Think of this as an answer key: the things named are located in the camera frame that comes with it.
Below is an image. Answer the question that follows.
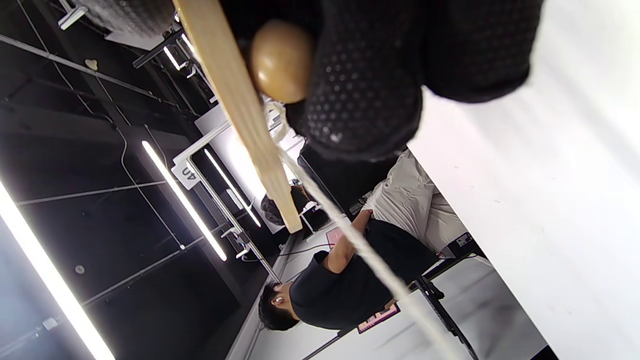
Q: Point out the person's right hand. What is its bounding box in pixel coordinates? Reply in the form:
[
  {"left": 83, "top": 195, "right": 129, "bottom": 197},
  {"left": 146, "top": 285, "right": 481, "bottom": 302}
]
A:
[{"left": 75, "top": 0, "right": 546, "bottom": 161}]

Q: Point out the wooden crocodile lacing toy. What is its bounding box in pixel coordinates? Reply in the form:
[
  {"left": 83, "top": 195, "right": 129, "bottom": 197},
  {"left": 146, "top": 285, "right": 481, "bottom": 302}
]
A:
[{"left": 172, "top": 0, "right": 304, "bottom": 234}]

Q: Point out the white rope with wooden needle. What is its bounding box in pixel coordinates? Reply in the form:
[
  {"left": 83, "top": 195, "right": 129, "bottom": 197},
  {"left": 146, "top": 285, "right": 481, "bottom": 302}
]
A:
[{"left": 250, "top": 20, "right": 473, "bottom": 360}]

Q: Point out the long ceiling light strip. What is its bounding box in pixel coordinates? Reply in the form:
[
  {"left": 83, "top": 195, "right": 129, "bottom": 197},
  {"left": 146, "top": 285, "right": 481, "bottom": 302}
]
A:
[
  {"left": 141, "top": 140, "right": 228, "bottom": 262},
  {"left": 203, "top": 148, "right": 262, "bottom": 228},
  {"left": 0, "top": 182, "right": 117, "bottom": 360}
]

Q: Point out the white number sign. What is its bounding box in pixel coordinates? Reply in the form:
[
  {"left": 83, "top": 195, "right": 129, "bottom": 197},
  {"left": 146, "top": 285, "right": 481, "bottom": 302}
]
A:
[{"left": 172, "top": 162, "right": 199, "bottom": 191}]

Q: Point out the white metal frame post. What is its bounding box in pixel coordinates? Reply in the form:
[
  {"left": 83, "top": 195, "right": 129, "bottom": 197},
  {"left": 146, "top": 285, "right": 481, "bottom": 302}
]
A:
[{"left": 172, "top": 120, "right": 282, "bottom": 283}]

